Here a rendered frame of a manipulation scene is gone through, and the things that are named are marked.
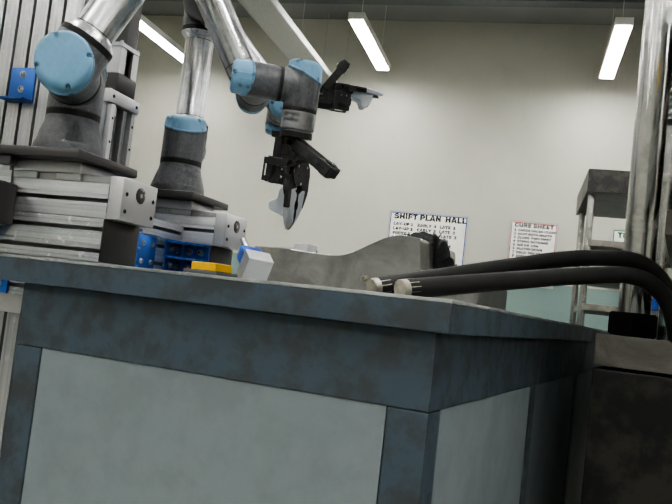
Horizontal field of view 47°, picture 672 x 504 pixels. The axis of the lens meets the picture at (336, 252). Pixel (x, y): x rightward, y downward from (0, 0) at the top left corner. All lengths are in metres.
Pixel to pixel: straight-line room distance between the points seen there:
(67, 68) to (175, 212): 0.64
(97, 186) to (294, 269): 0.44
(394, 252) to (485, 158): 7.66
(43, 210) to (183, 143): 0.58
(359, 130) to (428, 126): 0.83
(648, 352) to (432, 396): 0.70
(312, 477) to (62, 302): 0.45
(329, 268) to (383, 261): 0.12
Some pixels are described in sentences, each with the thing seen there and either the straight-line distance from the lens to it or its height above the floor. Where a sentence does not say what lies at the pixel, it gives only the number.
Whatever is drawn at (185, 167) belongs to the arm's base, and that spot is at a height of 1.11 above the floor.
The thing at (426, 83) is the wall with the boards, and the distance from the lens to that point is 9.48.
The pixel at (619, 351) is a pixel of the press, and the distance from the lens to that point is 1.53.
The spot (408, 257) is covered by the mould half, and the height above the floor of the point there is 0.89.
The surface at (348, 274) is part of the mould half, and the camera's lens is 1.58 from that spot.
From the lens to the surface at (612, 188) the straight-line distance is 6.30.
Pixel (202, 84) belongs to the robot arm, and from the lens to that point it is 2.40.
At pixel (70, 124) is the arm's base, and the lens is 1.77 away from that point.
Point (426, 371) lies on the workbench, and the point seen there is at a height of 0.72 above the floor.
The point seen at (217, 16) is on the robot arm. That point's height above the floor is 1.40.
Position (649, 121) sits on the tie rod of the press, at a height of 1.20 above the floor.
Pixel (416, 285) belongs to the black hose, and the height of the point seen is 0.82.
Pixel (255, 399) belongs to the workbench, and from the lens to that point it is 0.98.
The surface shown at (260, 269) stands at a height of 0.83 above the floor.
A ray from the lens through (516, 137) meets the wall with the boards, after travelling 9.23.
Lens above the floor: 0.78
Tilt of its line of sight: 4 degrees up
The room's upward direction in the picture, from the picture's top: 7 degrees clockwise
